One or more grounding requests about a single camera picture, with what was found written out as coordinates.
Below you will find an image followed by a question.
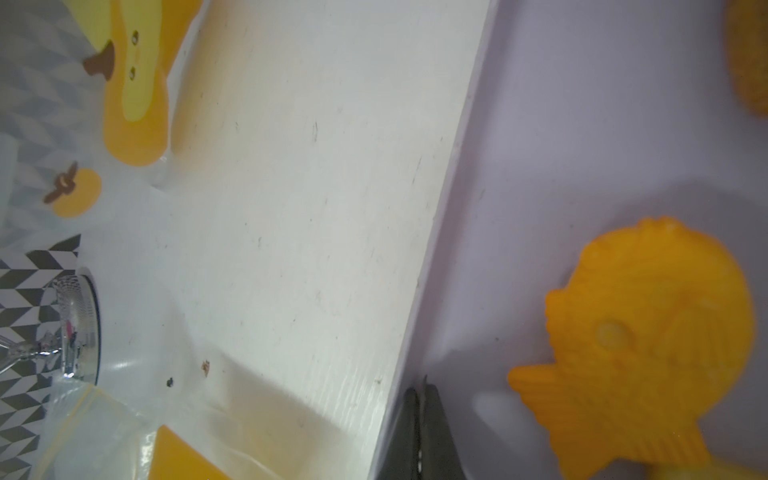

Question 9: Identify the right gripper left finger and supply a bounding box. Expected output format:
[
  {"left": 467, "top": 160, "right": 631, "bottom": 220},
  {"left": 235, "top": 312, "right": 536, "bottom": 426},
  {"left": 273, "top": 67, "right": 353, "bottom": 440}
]
[{"left": 376, "top": 388, "right": 420, "bottom": 480}]

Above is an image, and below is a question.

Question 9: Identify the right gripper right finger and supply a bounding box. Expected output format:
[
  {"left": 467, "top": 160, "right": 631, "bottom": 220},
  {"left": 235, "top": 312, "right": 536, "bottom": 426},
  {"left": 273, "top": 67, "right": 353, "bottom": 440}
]
[{"left": 419, "top": 378, "right": 466, "bottom": 480}]

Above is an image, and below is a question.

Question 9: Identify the orange fish shaped cookie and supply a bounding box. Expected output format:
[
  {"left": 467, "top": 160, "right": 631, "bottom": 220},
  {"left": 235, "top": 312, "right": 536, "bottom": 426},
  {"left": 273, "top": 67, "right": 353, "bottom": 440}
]
[{"left": 507, "top": 217, "right": 756, "bottom": 479}]

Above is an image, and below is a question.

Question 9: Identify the lavender plastic tray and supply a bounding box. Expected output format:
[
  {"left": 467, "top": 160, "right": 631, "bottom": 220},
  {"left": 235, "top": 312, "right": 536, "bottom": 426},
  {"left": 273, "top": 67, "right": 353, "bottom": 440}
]
[{"left": 372, "top": 1, "right": 767, "bottom": 479}]

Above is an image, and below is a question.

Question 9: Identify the duck print resealable bag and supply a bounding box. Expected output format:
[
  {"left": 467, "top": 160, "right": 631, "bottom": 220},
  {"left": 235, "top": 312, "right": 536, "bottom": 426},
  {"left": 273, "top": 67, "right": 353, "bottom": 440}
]
[{"left": 1, "top": 1, "right": 207, "bottom": 252}]

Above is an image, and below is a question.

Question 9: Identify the duck print bag upper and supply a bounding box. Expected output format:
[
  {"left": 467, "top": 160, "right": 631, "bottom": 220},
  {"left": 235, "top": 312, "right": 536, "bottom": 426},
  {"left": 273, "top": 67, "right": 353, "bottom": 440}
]
[{"left": 23, "top": 377, "right": 385, "bottom": 480}]

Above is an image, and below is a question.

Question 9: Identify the brown heart cookie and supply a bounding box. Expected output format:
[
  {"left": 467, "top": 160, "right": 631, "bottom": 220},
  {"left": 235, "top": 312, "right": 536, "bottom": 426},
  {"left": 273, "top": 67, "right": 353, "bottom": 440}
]
[{"left": 724, "top": 0, "right": 767, "bottom": 118}]

